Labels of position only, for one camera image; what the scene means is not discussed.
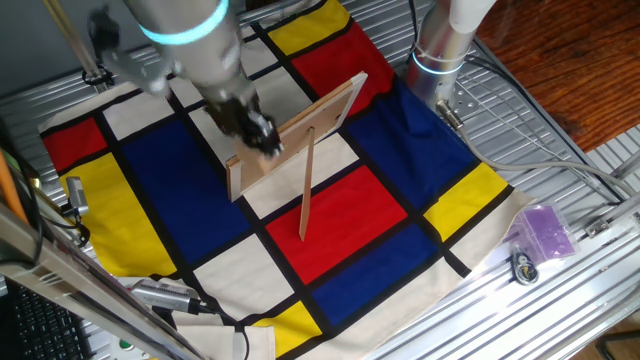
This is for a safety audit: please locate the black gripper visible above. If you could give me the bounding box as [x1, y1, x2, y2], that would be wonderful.
[204, 92, 285, 157]

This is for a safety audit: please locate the colourful checked cloth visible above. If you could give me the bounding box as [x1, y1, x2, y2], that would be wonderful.
[38, 0, 534, 360]

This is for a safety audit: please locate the black pole clamp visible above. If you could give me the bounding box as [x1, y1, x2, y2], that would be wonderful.
[81, 64, 115, 87]

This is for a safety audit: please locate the thin metal pole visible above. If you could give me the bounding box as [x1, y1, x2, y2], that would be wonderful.
[42, 0, 109, 94]

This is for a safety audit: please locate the white box with green button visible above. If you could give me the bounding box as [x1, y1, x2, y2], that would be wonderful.
[107, 334, 151, 360]

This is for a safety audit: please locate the orange rod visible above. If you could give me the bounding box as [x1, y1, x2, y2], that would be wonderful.
[0, 149, 29, 224]

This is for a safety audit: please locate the black keyboard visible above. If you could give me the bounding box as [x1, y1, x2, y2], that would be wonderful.
[4, 279, 96, 360]

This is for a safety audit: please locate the clear box with purple content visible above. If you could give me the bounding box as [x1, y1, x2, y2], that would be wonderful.
[502, 202, 581, 264]

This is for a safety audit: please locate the wooden picture frame with stand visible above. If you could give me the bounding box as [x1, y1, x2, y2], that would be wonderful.
[224, 71, 370, 242]

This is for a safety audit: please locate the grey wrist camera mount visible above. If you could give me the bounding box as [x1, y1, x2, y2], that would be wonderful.
[87, 4, 174, 99]

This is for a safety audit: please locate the silver camera on bracket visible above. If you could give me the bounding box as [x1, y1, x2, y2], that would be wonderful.
[128, 278, 216, 316]

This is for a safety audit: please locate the black camera cable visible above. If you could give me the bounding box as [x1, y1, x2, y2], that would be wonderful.
[199, 304, 251, 360]

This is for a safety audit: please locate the small white camera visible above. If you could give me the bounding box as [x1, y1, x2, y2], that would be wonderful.
[64, 175, 91, 217]

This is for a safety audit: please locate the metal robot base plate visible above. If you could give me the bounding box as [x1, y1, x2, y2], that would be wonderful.
[434, 77, 481, 119]

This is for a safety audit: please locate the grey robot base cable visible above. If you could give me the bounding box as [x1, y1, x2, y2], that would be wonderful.
[437, 99, 640, 199]

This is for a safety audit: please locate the aluminium frame bar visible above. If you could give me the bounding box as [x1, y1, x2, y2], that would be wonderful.
[0, 202, 206, 360]

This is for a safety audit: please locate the small metal corner bracket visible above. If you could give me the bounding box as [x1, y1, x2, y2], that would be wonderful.
[583, 217, 612, 239]

